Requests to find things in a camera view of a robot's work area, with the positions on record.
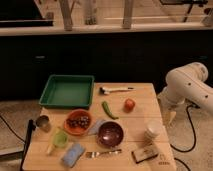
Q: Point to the white paper cup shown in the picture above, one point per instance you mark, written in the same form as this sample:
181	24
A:
152	131

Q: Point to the small metal cup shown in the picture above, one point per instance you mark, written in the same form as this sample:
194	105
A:
43	123

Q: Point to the silver fork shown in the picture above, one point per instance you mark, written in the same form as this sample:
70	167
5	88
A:
96	153

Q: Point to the red apple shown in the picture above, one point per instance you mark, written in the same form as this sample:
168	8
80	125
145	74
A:
129	104

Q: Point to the green chili pepper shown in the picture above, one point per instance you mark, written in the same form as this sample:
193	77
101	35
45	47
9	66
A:
107	110

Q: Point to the orange bowl with grapes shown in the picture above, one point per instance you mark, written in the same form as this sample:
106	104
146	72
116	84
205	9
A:
77	122

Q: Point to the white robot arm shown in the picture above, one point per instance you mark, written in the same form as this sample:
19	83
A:
186	82

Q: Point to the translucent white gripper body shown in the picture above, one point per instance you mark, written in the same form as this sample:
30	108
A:
168	111

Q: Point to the green plastic tray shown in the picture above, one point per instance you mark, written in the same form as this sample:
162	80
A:
68	92

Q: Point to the purple bowl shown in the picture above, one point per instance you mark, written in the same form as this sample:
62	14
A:
110	134

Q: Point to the green measuring cup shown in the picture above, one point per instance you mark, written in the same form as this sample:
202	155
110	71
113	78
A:
59	139

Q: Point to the blue sponge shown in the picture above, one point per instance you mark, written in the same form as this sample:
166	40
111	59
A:
73	154

